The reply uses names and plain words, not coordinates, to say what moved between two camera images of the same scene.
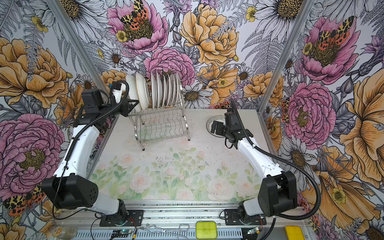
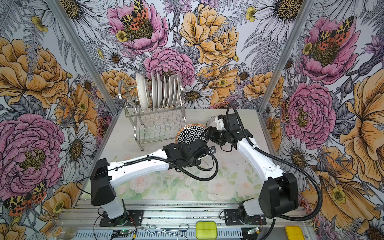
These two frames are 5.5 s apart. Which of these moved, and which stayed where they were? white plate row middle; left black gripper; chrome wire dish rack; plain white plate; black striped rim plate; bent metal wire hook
Moved: left black gripper; plain white plate
Stayed: white plate row middle; black striped rim plate; chrome wire dish rack; bent metal wire hook
